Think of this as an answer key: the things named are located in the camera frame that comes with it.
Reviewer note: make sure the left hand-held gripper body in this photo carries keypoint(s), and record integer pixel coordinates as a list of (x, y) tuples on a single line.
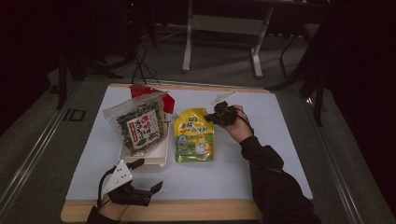
[(123, 183)]

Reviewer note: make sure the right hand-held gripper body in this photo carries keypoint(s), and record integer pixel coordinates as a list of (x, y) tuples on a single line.
[(225, 112)]

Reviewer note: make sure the white plastic tray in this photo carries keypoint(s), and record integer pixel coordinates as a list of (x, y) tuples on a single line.
[(155, 157)]

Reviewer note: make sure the yellow spouted pouch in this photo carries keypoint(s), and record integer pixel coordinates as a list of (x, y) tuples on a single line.
[(194, 137)]

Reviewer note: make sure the clear seaweed bag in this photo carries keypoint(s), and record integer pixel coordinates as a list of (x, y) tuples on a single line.
[(140, 127)]

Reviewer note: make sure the red snack packet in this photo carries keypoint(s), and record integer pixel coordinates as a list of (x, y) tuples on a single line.
[(146, 91)]

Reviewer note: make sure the person's right hand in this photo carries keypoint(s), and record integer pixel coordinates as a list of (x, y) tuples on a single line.
[(239, 127)]

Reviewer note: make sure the person's left hand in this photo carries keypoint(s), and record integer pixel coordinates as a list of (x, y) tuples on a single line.
[(112, 210)]

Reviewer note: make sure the white table mat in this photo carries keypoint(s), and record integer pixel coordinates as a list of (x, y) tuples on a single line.
[(218, 180)]

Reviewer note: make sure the black chair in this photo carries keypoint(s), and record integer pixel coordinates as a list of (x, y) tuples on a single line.
[(299, 62)]

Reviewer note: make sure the black metal stand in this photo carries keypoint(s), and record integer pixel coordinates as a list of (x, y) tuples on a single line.
[(77, 68)]

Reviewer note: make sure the black floor bracket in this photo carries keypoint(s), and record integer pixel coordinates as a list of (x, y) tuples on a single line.
[(74, 115)]

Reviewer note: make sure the white metal table frame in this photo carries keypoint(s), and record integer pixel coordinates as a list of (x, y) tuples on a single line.
[(224, 25)]

